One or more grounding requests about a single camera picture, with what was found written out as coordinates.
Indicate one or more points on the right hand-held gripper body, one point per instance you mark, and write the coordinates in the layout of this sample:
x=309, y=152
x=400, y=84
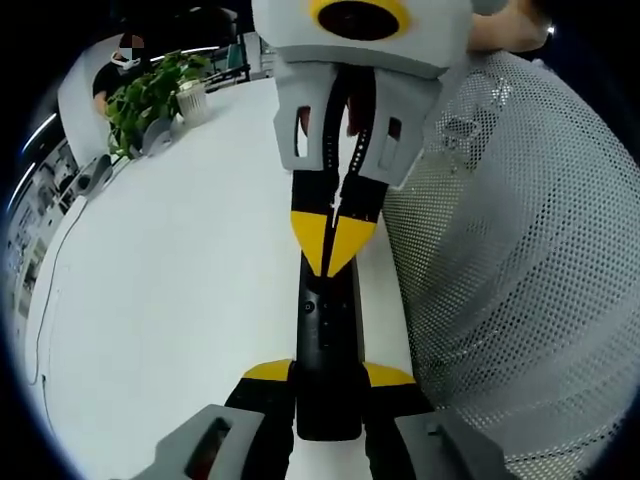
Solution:
x=280, y=25

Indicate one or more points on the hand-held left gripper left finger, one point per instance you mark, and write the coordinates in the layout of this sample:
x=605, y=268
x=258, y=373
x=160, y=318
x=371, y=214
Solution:
x=240, y=430

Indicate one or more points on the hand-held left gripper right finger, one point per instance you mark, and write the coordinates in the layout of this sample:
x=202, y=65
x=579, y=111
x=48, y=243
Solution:
x=400, y=435

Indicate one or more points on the black remote control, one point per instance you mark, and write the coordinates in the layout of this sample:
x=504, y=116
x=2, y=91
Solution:
x=327, y=390

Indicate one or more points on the person's right hand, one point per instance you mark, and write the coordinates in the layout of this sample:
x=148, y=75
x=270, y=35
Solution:
x=515, y=27

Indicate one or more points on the dark office chair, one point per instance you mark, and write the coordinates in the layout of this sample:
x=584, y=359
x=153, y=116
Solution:
x=232, y=55

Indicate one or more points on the green potted plant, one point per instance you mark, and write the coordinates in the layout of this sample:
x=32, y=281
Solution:
x=145, y=95

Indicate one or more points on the grey curved stand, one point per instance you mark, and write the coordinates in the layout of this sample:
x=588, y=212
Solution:
x=159, y=136

